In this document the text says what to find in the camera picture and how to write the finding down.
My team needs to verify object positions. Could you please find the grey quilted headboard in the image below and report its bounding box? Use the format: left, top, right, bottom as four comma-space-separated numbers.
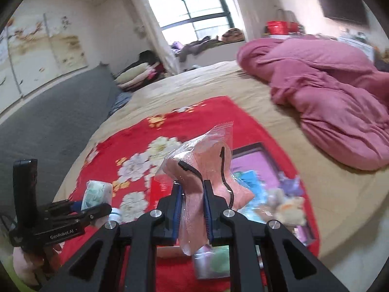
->
0, 64, 122, 219

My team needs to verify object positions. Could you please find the beige plush bunny toy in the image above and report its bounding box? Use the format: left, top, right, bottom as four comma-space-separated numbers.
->
264, 172, 307, 227

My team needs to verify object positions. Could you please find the white sheer curtain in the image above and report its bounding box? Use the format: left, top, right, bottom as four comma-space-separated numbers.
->
126, 0, 180, 76

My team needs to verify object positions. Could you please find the floral wall painting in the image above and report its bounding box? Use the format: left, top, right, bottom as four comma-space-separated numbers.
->
0, 14, 88, 116

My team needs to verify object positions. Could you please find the person's left hand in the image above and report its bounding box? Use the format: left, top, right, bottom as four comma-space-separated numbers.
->
12, 241, 64, 286

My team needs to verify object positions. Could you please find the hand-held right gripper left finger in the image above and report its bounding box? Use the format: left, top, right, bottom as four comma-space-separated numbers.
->
39, 180, 184, 292

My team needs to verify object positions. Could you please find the window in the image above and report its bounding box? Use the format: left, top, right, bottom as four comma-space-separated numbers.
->
144, 0, 234, 41

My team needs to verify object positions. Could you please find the beige bed cover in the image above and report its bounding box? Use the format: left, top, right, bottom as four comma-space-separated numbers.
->
53, 61, 389, 268

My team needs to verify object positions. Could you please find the black television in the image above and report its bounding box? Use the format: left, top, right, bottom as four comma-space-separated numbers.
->
314, 0, 370, 26

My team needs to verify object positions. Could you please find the pink quilt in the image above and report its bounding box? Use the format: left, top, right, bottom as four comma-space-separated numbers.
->
237, 35, 389, 171

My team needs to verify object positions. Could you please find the pile of folded clothes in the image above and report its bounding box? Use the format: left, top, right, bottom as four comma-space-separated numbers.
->
114, 50, 168, 92

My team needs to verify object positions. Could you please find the grey clothes heap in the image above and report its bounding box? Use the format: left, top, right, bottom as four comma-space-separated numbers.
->
172, 36, 219, 63

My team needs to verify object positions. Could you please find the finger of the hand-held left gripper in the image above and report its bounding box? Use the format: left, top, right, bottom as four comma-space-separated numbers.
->
45, 200, 83, 217
72, 202, 113, 225

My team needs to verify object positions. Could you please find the blue patterned cloth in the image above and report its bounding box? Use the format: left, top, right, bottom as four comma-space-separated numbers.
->
109, 93, 133, 113

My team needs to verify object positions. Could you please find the red floral blanket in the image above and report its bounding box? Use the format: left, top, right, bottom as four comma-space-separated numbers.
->
53, 96, 319, 292

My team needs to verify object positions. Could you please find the pink book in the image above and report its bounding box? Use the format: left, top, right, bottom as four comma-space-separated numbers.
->
232, 150, 292, 207

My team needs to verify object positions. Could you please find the pale blue tissue packet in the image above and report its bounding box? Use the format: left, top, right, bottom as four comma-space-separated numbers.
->
80, 180, 113, 212

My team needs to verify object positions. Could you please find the brown patterned blanket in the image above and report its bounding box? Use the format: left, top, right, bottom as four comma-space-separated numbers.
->
220, 28, 245, 43

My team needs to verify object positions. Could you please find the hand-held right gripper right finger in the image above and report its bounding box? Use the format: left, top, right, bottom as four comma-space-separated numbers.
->
203, 179, 342, 292

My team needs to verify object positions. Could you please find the pink face mask packet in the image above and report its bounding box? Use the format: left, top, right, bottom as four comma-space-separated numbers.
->
154, 122, 254, 256

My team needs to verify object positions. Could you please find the green sponge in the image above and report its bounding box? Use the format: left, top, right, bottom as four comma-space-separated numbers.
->
193, 245, 230, 280

